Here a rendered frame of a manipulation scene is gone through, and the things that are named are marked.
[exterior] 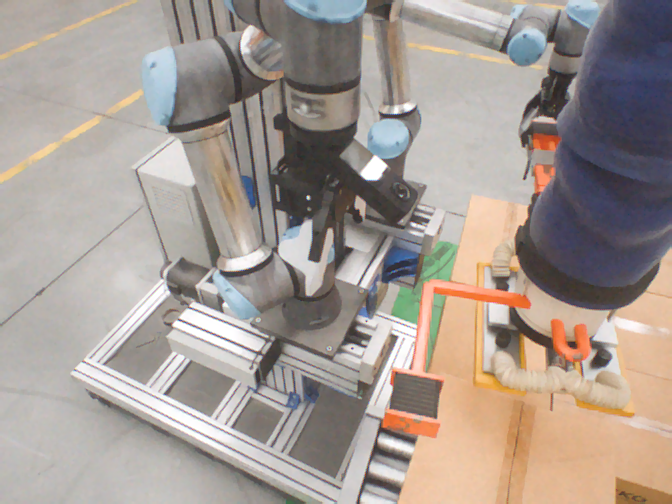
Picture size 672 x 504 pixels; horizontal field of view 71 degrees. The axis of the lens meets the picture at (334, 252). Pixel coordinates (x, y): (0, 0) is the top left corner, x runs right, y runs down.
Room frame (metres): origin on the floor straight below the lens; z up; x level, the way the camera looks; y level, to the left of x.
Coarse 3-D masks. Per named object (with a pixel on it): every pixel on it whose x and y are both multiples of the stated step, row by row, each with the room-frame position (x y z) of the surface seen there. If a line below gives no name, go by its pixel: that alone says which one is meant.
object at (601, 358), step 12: (600, 348) 0.55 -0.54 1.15; (612, 348) 0.55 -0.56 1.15; (588, 360) 0.52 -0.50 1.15; (600, 360) 0.51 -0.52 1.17; (612, 360) 0.52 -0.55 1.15; (588, 372) 0.49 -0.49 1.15; (624, 372) 0.49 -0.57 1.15; (588, 408) 0.43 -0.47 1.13; (600, 408) 0.42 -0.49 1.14; (624, 408) 0.42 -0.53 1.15
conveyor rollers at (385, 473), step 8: (376, 440) 0.63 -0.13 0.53; (384, 440) 0.62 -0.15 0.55; (392, 440) 0.62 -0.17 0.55; (400, 440) 0.62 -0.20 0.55; (408, 440) 0.63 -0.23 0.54; (384, 448) 0.60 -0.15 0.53; (392, 448) 0.60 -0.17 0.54; (400, 448) 0.60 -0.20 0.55; (408, 448) 0.60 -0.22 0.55; (400, 456) 0.59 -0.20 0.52; (408, 456) 0.58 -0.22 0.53; (376, 464) 0.55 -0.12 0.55; (384, 464) 0.55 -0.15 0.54; (368, 472) 0.53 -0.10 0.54; (376, 472) 0.53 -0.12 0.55; (384, 472) 0.53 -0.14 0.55; (392, 472) 0.53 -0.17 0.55; (400, 472) 0.53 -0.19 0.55; (384, 480) 0.51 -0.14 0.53; (392, 480) 0.51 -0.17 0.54; (400, 480) 0.51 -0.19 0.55; (400, 488) 0.49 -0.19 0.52; (360, 496) 0.47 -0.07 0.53; (368, 496) 0.46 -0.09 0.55; (376, 496) 0.46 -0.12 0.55
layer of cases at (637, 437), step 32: (480, 224) 1.62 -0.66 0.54; (512, 224) 1.62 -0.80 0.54; (480, 256) 1.41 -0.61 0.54; (512, 256) 1.41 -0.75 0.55; (448, 320) 1.08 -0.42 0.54; (640, 320) 1.08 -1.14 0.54; (448, 352) 0.94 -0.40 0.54; (640, 352) 0.94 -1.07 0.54; (640, 384) 0.81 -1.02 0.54; (576, 416) 0.70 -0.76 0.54; (608, 416) 0.70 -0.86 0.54; (640, 416) 0.70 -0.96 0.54; (640, 448) 0.60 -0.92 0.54; (640, 480) 0.51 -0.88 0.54
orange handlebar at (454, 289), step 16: (544, 176) 0.97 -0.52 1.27; (432, 288) 0.61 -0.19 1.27; (448, 288) 0.61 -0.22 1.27; (464, 288) 0.61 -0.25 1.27; (480, 288) 0.61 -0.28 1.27; (512, 304) 0.58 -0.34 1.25; (528, 304) 0.57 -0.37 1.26; (560, 320) 0.53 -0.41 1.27; (416, 336) 0.50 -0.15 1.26; (560, 336) 0.49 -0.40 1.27; (576, 336) 0.50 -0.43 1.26; (416, 352) 0.46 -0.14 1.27; (560, 352) 0.47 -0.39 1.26; (576, 352) 0.46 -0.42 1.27; (416, 368) 0.43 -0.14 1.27
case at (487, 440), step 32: (448, 384) 0.58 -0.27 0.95; (448, 416) 0.50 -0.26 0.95; (480, 416) 0.50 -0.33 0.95; (512, 416) 0.50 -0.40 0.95; (544, 416) 0.50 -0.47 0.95; (416, 448) 0.43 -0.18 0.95; (448, 448) 0.43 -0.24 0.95; (480, 448) 0.43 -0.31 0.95; (512, 448) 0.43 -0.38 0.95; (544, 448) 0.43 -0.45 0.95; (576, 448) 0.43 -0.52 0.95; (608, 448) 0.43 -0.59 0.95; (416, 480) 0.36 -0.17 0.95; (448, 480) 0.36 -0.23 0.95; (480, 480) 0.36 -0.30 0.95; (512, 480) 0.36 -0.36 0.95; (544, 480) 0.36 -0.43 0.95; (576, 480) 0.36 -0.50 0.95; (608, 480) 0.36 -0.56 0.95
